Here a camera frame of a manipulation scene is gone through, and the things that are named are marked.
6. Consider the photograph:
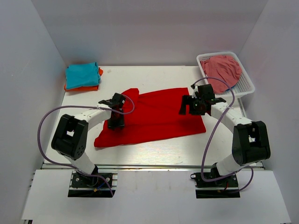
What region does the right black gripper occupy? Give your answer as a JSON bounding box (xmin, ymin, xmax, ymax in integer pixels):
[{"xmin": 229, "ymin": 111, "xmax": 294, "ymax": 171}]
[{"xmin": 179, "ymin": 95, "xmax": 206, "ymax": 115}]

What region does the red t-shirt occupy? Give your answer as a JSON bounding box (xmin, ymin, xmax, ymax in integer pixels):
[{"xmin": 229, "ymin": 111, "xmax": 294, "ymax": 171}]
[{"xmin": 94, "ymin": 87, "xmax": 206, "ymax": 148}]

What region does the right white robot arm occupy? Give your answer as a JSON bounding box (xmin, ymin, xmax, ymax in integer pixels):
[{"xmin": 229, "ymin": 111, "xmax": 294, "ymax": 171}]
[{"xmin": 179, "ymin": 84, "xmax": 271, "ymax": 186}]

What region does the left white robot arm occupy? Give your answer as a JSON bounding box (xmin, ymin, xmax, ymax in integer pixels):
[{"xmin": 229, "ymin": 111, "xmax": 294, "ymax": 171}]
[{"xmin": 51, "ymin": 93, "xmax": 126, "ymax": 186}]

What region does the folded orange t-shirt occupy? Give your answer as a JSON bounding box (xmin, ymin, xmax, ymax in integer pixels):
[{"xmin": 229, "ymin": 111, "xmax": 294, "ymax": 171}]
[{"xmin": 64, "ymin": 68, "xmax": 103, "ymax": 91}]

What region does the pink t-shirt in basket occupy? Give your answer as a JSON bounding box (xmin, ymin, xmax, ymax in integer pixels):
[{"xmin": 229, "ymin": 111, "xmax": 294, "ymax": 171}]
[{"xmin": 200, "ymin": 55, "xmax": 242, "ymax": 88}]

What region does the white plastic basket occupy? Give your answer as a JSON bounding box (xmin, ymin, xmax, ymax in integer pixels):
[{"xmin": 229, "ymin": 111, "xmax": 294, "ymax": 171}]
[{"xmin": 196, "ymin": 51, "xmax": 255, "ymax": 98}]

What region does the folded teal t-shirt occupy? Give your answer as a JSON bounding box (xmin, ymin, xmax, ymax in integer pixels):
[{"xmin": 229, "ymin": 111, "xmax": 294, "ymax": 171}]
[{"xmin": 65, "ymin": 62, "xmax": 100, "ymax": 90}]

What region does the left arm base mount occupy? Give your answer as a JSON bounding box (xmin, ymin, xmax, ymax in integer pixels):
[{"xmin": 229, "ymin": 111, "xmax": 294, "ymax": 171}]
[{"xmin": 68, "ymin": 172, "xmax": 117, "ymax": 198}]

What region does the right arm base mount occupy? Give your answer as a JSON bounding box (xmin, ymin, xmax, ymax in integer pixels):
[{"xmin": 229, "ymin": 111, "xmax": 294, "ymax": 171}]
[{"xmin": 190, "ymin": 172, "xmax": 240, "ymax": 199}]

